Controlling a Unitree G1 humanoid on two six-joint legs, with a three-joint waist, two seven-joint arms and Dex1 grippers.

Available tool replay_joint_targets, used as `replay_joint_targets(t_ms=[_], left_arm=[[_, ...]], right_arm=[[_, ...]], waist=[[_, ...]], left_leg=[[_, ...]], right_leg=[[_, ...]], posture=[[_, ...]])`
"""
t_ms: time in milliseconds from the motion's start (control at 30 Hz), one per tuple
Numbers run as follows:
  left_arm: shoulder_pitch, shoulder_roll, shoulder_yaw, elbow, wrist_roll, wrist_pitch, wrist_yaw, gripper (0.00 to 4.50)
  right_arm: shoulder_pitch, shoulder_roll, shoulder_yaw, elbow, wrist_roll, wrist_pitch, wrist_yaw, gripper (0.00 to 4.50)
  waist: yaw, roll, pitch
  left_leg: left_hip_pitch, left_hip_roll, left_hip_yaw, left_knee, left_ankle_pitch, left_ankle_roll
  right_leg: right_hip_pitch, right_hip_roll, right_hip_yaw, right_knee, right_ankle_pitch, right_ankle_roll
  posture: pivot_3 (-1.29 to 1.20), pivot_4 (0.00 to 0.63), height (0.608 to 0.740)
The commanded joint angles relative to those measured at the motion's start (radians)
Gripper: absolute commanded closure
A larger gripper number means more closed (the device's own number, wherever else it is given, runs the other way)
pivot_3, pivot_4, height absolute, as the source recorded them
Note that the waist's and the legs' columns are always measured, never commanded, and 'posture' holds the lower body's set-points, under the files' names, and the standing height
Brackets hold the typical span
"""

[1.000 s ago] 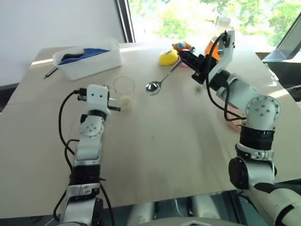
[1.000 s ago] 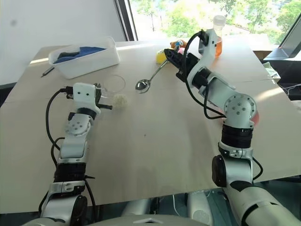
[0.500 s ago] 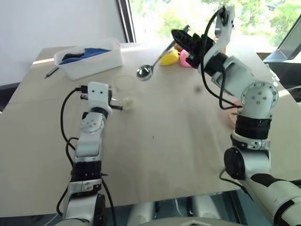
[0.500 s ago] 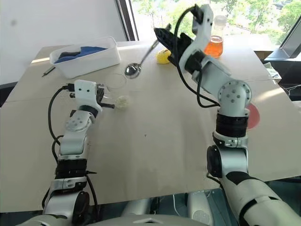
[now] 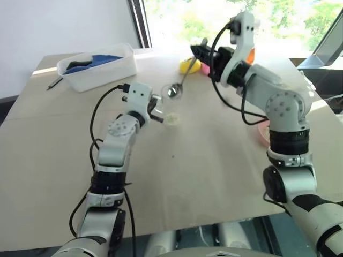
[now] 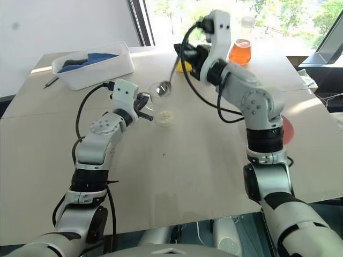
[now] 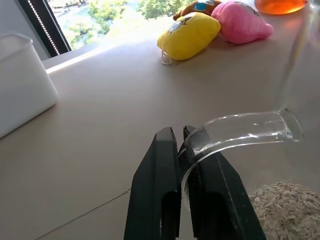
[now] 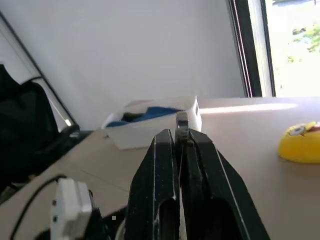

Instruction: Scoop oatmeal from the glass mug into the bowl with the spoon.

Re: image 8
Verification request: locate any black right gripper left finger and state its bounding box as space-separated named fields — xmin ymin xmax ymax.
xmin=124 ymin=128 xmax=181 ymax=240

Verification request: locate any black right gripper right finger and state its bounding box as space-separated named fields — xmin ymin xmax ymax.
xmin=180 ymin=129 xmax=271 ymax=240

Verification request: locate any spoon with dark handle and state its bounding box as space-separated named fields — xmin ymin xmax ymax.
xmin=174 ymin=111 xmax=190 ymax=151

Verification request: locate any white open box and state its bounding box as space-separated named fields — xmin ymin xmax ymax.
xmin=100 ymin=95 xmax=203 ymax=151

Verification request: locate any blue item in box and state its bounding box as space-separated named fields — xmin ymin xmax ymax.
xmin=107 ymin=106 xmax=185 ymax=128

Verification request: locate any yellow minion toy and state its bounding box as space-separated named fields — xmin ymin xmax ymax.
xmin=277 ymin=120 xmax=320 ymax=165

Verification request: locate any black chair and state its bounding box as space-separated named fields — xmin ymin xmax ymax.
xmin=0 ymin=63 xmax=81 ymax=201

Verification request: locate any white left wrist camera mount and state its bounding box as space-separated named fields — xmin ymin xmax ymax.
xmin=49 ymin=177 xmax=94 ymax=240

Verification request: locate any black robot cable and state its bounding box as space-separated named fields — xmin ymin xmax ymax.
xmin=9 ymin=174 xmax=68 ymax=240

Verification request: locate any black window frame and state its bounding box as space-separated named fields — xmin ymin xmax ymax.
xmin=227 ymin=0 xmax=277 ymax=99

